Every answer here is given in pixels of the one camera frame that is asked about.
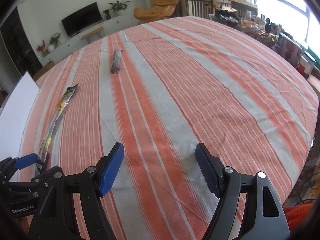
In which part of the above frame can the long gummy candy packet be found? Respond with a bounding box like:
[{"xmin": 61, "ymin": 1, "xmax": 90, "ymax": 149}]
[{"xmin": 35, "ymin": 83, "xmax": 79, "ymax": 176}]

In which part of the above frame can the dark red meat stick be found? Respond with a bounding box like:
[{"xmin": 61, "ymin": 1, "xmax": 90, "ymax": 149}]
[{"xmin": 110, "ymin": 49, "xmax": 122, "ymax": 75}]

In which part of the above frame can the orange fuzzy cushion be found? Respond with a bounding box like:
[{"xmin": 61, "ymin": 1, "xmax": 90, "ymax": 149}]
[{"xmin": 284, "ymin": 203, "xmax": 315, "ymax": 239}]

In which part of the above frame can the white foam board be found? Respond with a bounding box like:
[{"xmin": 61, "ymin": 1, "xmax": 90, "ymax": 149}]
[{"xmin": 0, "ymin": 72, "xmax": 40, "ymax": 159}]

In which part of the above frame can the white tv cabinet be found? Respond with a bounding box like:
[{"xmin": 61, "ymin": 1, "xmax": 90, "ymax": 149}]
[{"xmin": 40, "ymin": 14, "xmax": 133, "ymax": 67}]

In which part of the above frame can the red flower plant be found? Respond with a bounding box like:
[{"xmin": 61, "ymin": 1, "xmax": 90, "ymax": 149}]
[{"xmin": 36, "ymin": 40, "xmax": 48, "ymax": 57}]

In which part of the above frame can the white vase green plant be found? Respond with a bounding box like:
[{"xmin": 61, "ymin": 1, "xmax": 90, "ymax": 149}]
[{"xmin": 47, "ymin": 33, "xmax": 61, "ymax": 53}]

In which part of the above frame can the striped orange white tablecloth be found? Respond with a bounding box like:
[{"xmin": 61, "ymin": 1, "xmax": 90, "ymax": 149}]
[{"xmin": 20, "ymin": 17, "xmax": 318, "ymax": 239}]

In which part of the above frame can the small wooden bench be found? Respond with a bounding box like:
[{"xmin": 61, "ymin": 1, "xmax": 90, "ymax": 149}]
[{"xmin": 81, "ymin": 27, "xmax": 104, "ymax": 44}]

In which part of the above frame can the black flat television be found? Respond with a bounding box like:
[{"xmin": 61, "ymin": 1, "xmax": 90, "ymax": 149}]
[{"xmin": 61, "ymin": 2, "xmax": 103, "ymax": 37}]

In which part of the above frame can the small potted plant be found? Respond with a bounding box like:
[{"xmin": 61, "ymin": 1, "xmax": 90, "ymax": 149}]
[{"xmin": 103, "ymin": 9, "xmax": 112, "ymax": 21}]

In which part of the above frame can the large potted green plant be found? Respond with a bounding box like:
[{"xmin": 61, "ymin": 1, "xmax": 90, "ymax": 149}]
[{"xmin": 109, "ymin": 1, "xmax": 131, "ymax": 16}]

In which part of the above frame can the orange lounge chair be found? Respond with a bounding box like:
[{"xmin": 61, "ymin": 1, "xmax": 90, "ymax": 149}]
[{"xmin": 133, "ymin": 0, "xmax": 180, "ymax": 23}]

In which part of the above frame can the cluttered wooden side table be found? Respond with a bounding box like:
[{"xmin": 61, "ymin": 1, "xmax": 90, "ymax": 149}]
[{"xmin": 206, "ymin": 0, "xmax": 319, "ymax": 77}]

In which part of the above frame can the wooden slatted chair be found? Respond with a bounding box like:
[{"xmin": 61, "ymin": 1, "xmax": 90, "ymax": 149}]
[{"xmin": 185, "ymin": 0, "xmax": 214, "ymax": 19}]

